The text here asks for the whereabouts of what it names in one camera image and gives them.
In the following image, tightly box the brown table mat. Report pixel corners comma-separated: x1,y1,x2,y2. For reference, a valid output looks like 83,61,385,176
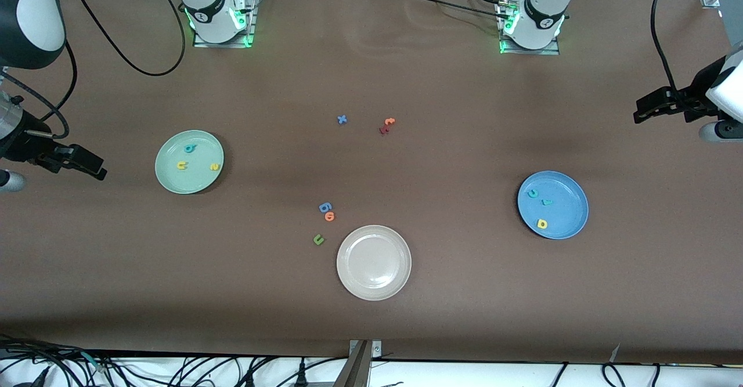
0,0,743,364

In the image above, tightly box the light green plastic plate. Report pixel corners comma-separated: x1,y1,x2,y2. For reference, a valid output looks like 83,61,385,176
154,130,225,195

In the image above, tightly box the blue plastic plate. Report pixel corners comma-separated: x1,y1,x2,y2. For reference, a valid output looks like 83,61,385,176
517,171,590,240

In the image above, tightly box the beige plastic plate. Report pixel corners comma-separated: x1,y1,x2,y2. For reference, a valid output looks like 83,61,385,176
336,225,413,301

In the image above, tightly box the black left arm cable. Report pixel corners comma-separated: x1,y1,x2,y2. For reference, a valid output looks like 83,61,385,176
650,0,700,112

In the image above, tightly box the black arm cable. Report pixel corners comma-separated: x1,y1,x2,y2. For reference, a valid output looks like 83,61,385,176
650,0,700,112
0,0,186,144

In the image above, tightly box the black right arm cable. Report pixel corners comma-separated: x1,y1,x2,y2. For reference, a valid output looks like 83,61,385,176
0,0,186,144

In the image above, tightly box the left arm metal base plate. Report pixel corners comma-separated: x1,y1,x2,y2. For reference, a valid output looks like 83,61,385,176
498,0,561,56

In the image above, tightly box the teal cable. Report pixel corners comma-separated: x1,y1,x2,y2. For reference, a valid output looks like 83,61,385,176
78,349,108,373

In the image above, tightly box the black cable on mat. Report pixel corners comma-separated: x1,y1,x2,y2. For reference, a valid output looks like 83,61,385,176
401,0,511,19

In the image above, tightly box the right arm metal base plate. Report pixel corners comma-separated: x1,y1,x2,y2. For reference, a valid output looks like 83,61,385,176
192,0,259,49

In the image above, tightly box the black looped cable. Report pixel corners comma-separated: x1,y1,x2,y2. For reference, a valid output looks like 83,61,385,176
601,361,626,387

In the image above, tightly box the grey metal table bracket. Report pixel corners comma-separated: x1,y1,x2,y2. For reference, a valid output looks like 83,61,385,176
334,339,383,387

